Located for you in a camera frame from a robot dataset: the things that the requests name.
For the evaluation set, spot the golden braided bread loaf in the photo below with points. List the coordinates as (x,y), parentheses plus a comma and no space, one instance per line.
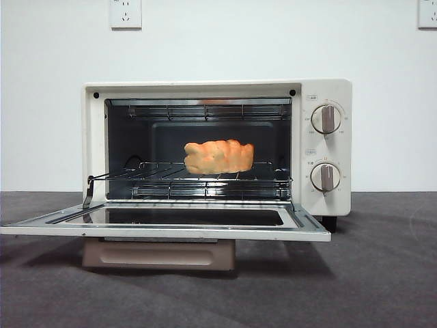
(218,157)

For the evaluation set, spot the white Toshiba toaster oven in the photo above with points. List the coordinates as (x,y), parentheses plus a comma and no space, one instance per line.
(92,136)

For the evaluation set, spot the timer oven knob beige grip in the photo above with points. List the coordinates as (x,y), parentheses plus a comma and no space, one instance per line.
(326,177)

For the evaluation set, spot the temperature oven knob beige grip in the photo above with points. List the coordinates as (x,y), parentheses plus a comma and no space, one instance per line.
(327,119)

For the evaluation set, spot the white wall socket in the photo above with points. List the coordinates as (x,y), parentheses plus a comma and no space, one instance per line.
(428,15)
(125,15)

